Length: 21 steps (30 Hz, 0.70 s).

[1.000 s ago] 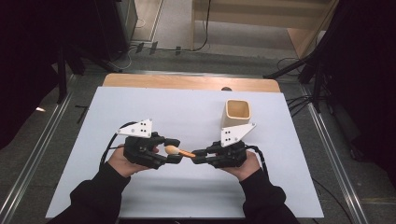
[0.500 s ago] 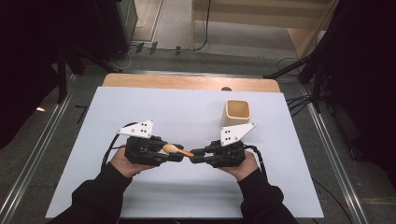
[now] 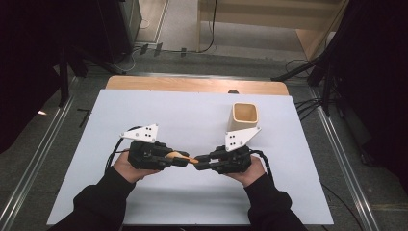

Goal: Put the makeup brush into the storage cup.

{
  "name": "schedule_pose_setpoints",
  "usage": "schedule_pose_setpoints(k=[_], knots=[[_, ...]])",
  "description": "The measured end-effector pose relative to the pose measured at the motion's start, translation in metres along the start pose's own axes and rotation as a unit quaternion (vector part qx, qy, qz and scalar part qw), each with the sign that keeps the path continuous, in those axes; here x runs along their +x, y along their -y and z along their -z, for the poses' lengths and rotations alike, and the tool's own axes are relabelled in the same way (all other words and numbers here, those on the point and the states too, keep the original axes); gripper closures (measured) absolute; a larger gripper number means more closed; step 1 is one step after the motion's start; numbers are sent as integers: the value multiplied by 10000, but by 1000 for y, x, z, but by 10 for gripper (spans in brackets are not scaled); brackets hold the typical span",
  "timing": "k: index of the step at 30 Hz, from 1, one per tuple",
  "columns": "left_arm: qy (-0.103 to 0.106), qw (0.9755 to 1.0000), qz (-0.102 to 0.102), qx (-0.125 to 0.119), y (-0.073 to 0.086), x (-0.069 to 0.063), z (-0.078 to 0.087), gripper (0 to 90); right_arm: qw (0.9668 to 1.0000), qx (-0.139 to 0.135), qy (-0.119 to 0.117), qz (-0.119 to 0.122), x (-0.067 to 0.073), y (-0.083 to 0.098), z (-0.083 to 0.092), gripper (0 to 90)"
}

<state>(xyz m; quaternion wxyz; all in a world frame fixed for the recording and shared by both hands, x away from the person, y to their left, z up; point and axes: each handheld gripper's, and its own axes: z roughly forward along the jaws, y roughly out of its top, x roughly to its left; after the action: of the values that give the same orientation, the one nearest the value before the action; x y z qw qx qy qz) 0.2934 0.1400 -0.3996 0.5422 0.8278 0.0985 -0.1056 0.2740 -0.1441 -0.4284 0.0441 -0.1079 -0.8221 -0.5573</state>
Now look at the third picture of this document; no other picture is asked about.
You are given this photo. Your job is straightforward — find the light wooden frame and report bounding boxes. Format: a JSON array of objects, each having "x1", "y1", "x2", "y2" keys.
[{"x1": 196, "y1": 0, "x2": 349, "y2": 61}]

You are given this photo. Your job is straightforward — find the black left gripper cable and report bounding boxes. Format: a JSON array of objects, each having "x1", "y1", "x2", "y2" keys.
[{"x1": 105, "y1": 125, "x2": 142, "y2": 172}]

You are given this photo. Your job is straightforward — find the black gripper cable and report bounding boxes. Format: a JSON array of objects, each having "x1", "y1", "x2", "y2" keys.
[
  {"x1": 105, "y1": 125, "x2": 142, "y2": 172},
  {"x1": 249, "y1": 148, "x2": 275, "y2": 187}
]

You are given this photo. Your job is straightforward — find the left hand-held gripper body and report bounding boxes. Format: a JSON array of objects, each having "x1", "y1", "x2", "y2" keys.
[{"x1": 119, "y1": 123, "x2": 170, "y2": 171}]

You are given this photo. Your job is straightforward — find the bundle of black floor cables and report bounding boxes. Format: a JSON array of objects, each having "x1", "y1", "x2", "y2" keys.
[{"x1": 294, "y1": 97, "x2": 325, "y2": 121}]

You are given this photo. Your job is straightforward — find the cream square ceramic cup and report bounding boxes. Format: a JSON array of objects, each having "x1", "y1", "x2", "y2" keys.
[{"x1": 226, "y1": 101, "x2": 260, "y2": 133}]

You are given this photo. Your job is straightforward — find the metal floor rail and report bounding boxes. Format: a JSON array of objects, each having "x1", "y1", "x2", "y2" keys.
[
  {"x1": 309, "y1": 86, "x2": 381, "y2": 231},
  {"x1": 0, "y1": 76, "x2": 78, "y2": 231}
]

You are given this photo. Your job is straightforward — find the person's left hand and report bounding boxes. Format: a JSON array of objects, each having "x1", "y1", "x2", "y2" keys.
[{"x1": 113, "y1": 150, "x2": 162, "y2": 185}]

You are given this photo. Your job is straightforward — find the white floor cable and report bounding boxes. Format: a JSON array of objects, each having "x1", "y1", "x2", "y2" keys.
[{"x1": 118, "y1": 46, "x2": 143, "y2": 73}]

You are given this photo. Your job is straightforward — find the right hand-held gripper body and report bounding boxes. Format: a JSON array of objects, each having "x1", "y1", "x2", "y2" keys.
[{"x1": 215, "y1": 125, "x2": 262, "y2": 175}]

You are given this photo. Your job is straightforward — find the black metal stand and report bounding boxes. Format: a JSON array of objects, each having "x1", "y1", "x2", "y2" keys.
[
  {"x1": 57, "y1": 44, "x2": 128, "y2": 109},
  {"x1": 270, "y1": 47, "x2": 341, "y2": 118}
]

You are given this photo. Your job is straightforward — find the wooden spoon with dark handle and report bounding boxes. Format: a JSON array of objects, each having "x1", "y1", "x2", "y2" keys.
[{"x1": 165, "y1": 151, "x2": 200, "y2": 165}]

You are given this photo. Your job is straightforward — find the black floor cable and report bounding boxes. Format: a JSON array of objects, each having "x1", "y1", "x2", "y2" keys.
[{"x1": 160, "y1": 0, "x2": 219, "y2": 55}]

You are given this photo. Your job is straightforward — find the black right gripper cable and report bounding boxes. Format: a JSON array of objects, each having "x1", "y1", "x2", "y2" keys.
[{"x1": 249, "y1": 148, "x2": 275, "y2": 187}]

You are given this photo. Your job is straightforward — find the dark curtain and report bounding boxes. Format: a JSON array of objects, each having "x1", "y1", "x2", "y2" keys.
[
  {"x1": 0, "y1": 0, "x2": 139, "y2": 153},
  {"x1": 333, "y1": 0, "x2": 408, "y2": 193}
]

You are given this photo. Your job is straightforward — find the person's right hand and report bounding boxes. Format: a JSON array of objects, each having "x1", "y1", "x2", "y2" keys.
[{"x1": 225, "y1": 155, "x2": 268, "y2": 189}]

